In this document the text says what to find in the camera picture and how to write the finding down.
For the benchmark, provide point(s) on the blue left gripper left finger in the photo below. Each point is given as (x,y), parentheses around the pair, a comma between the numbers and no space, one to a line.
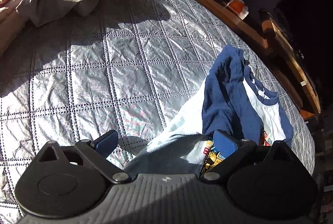
(106,144)

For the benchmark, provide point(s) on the blue and white printed shirt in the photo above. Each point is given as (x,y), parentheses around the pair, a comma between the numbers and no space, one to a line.
(230,100)

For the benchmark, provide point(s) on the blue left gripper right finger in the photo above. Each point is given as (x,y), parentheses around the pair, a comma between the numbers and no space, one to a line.
(225,143)

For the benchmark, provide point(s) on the wooden side cabinet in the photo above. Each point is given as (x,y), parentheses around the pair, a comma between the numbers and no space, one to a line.
(249,35)

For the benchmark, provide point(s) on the orange tissue pack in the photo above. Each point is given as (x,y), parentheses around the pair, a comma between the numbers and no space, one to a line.
(239,8)

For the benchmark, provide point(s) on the grey quilted bed cover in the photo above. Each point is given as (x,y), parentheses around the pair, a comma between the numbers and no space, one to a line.
(130,66)

